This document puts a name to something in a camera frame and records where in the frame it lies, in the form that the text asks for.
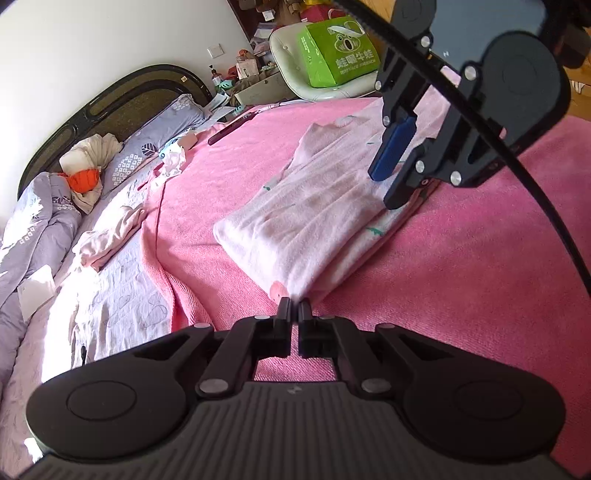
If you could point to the black bed headboard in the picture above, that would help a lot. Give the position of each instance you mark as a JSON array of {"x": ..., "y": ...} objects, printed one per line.
[{"x": 120, "y": 109}]

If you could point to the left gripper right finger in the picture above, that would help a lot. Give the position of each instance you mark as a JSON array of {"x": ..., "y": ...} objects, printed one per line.
[{"x": 339, "y": 339}]

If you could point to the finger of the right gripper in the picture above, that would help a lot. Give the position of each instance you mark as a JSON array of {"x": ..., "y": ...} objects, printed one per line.
[
  {"x": 418, "y": 172},
  {"x": 396, "y": 139}
]

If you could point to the light printed bed sheet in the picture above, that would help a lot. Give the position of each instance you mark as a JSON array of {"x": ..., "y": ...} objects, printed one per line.
[{"x": 78, "y": 315}]

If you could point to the crumpled white plastic wrapper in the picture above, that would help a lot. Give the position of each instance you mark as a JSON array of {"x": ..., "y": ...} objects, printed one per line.
[{"x": 173, "y": 159}]

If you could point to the grey purple floral duvet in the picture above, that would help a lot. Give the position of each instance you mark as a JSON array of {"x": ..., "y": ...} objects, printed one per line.
[{"x": 39, "y": 233}]

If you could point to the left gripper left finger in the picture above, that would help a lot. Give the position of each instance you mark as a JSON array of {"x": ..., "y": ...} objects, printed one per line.
[{"x": 249, "y": 340}]

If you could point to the pink strawberry pajama pants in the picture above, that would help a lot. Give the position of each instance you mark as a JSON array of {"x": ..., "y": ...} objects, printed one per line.
[{"x": 321, "y": 217}]

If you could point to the pink garment on bed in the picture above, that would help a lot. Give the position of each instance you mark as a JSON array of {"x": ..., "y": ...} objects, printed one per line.
[{"x": 96, "y": 247}]

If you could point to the dark phone on bed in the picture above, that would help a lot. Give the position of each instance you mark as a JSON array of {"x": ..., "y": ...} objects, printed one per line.
[{"x": 234, "y": 125}]

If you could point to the white tufted chair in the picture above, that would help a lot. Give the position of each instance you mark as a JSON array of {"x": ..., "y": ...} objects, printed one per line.
[{"x": 286, "y": 51}]

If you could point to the purple patterned pillow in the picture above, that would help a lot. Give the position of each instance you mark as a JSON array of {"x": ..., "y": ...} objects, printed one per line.
[{"x": 180, "y": 115}]

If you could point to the orange and cream clothes pile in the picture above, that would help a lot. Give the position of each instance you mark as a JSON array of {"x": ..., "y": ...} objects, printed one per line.
[{"x": 82, "y": 166}]

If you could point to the cluttered bedside table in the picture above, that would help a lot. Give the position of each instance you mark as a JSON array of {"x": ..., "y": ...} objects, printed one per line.
[{"x": 250, "y": 84}]

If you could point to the green paper bag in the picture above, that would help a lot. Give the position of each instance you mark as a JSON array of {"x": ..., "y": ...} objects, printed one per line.
[{"x": 337, "y": 51}]

